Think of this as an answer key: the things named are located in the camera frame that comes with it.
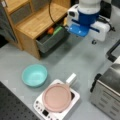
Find pink pan with lid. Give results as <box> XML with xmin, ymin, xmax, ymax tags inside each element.
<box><xmin>42</xmin><ymin>73</ymin><xmax>76</xmax><ymax>112</ymax></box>

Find silver toaster oven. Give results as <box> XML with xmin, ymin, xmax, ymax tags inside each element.
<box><xmin>89</xmin><ymin>39</ymin><xmax>120</xmax><ymax>120</ymax></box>

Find teal bowl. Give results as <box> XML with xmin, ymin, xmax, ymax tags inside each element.
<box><xmin>22</xmin><ymin>64</ymin><xmax>48</xmax><ymax>87</ymax></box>

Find black cable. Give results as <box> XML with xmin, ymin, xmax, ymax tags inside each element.
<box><xmin>48</xmin><ymin>0</ymin><xmax>68</xmax><ymax>26</ymax></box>

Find orange carrot piece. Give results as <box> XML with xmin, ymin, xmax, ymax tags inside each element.
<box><xmin>47</xmin><ymin>28</ymin><xmax>54</xmax><ymax>35</ymax></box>

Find white induction cooker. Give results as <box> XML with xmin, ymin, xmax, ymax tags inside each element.
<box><xmin>33</xmin><ymin>79</ymin><xmax>80</xmax><ymax>120</ymax></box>

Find green toy vegetable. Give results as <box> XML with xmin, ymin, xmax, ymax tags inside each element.
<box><xmin>53</xmin><ymin>26</ymin><xmax>63</xmax><ymax>35</ymax></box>

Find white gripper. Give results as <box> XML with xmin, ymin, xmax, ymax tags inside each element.
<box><xmin>67</xmin><ymin>4</ymin><xmax>110</xmax><ymax>41</ymax></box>

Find grey metal drawer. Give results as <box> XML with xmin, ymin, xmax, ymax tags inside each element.
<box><xmin>36</xmin><ymin>28</ymin><xmax>69</xmax><ymax>53</ymax></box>

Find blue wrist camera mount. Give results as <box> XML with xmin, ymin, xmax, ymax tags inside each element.
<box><xmin>68</xmin><ymin>13</ymin><xmax>99</xmax><ymax>37</ymax></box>

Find wooden cabinet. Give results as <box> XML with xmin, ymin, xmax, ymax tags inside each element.
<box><xmin>0</xmin><ymin>0</ymin><xmax>71</xmax><ymax>59</ymax></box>

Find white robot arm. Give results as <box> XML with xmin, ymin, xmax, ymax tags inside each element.
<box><xmin>67</xmin><ymin>0</ymin><xmax>110</xmax><ymax>41</ymax></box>

